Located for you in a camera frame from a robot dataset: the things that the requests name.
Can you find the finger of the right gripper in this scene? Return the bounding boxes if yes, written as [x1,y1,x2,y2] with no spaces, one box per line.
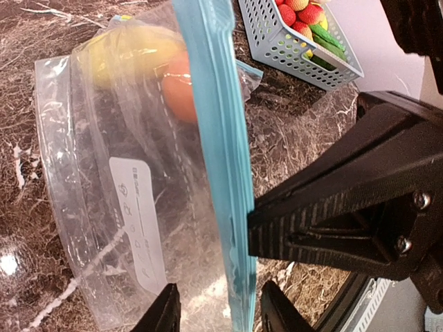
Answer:
[248,91,442,280]

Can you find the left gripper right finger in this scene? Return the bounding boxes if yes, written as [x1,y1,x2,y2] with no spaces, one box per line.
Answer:
[260,280,315,332]

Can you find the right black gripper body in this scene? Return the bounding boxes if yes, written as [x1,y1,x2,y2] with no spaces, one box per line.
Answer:
[381,0,442,93]

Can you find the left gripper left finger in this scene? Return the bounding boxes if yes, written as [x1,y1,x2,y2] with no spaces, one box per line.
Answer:
[131,284,181,332]

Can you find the orange toy fruit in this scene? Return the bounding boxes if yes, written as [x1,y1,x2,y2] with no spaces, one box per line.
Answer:
[161,51,197,123]

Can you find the yellow toy mango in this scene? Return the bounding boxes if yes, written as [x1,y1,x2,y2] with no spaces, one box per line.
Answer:
[80,24,186,89]

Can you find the clear zip bag blue zipper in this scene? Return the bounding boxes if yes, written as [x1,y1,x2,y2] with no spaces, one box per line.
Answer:
[236,60,263,102]

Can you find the green toy vegetable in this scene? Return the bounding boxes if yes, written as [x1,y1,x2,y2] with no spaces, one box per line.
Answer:
[309,24,347,71]

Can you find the light blue perforated basket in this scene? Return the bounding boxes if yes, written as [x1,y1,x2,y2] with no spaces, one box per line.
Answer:
[239,1,364,91]

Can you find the black front rail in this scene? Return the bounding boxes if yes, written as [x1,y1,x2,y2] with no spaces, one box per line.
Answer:
[314,273,374,332]

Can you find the white slotted cable duct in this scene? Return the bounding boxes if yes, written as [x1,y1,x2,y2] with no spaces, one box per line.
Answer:
[343,278,392,332]

